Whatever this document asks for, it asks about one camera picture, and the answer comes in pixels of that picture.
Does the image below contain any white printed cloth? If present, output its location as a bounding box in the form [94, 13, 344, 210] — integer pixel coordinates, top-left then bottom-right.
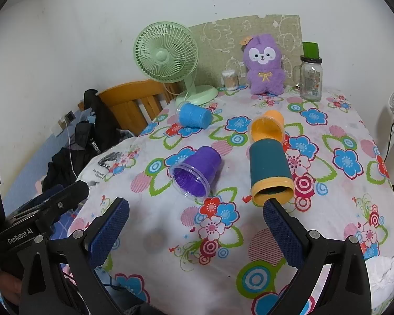
[77, 138, 142, 187]

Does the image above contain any floral tablecloth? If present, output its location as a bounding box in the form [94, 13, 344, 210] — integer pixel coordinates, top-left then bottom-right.
[67, 87, 394, 315]

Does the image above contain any black clothing on chair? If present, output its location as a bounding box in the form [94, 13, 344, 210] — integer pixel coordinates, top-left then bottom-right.
[74, 88, 123, 158]

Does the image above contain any green patterned foam board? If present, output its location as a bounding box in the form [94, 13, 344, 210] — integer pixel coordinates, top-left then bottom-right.
[188, 14, 304, 89]

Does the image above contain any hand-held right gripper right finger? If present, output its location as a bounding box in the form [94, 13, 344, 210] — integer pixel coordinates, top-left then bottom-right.
[263, 198, 372, 315]

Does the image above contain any purple plush toy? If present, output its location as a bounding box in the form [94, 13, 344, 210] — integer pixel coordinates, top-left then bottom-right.
[242, 34, 287, 96]

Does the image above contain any cotton swab container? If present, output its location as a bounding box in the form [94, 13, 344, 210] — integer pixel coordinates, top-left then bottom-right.
[222, 70, 240, 91]

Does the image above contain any orange plastic cup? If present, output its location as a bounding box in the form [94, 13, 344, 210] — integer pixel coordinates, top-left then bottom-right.
[250, 110, 285, 144]

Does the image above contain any blue plastic cup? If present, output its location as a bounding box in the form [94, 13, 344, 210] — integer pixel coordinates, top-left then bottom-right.
[178, 102, 212, 128]

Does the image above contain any dark teal cup yellow rim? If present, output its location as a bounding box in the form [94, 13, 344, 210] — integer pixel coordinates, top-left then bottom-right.
[248, 139, 295, 207]

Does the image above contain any black garment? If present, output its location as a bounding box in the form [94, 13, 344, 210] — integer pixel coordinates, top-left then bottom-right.
[42, 147, 97, 193]

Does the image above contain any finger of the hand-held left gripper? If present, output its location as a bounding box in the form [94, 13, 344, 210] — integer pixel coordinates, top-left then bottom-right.
[36, 180, 90, 219]

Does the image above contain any white crumpled plastic bag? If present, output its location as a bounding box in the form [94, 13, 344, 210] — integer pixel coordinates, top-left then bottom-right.
[367, 253, 394, 299]

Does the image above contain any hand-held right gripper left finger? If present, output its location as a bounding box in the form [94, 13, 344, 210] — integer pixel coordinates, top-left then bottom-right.
[19, 198, 131, 315]

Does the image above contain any green plastic cup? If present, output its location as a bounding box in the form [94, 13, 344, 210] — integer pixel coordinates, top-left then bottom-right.
[302, 41, 320, 59]

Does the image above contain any green desk fan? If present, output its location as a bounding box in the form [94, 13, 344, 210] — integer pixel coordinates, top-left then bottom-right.
[133, 22, 219, 107]

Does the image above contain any glass jar black lid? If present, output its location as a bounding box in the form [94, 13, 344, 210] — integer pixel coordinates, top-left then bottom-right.
[299, 55, 323, 102]

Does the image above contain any purple plastic cup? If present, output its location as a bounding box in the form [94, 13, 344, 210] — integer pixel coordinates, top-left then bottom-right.
[169, 146, 222, 199]

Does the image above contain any blue bed sheet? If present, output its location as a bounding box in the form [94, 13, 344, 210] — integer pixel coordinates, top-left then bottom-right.
[2, 128, 86, 211]

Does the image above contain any white cable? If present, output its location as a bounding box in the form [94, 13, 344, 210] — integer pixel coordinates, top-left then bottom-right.
[66, 124, 78, 182]

